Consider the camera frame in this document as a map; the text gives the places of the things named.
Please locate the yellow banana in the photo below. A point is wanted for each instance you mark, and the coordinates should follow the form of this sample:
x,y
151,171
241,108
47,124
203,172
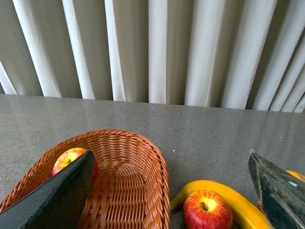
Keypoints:
x,y
297,175
245,214

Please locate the red yellow apple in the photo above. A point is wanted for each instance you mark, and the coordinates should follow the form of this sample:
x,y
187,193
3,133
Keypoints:
x,y
66,159
206,209

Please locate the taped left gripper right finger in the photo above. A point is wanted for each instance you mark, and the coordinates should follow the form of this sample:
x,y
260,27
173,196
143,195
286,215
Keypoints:
x,y
281,195

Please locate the red yellow apple in basket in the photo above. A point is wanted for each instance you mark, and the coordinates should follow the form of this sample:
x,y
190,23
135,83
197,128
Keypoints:
x,y
66,159

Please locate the brown wicker basket left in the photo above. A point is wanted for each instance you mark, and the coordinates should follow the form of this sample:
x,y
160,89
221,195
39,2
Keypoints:
x,y
130,191

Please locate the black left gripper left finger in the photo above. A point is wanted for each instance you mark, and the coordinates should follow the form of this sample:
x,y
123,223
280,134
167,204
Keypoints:
x,y
57,203

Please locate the grey pleated curtain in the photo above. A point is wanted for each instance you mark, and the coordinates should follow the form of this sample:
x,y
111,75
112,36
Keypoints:
x,y
243,54

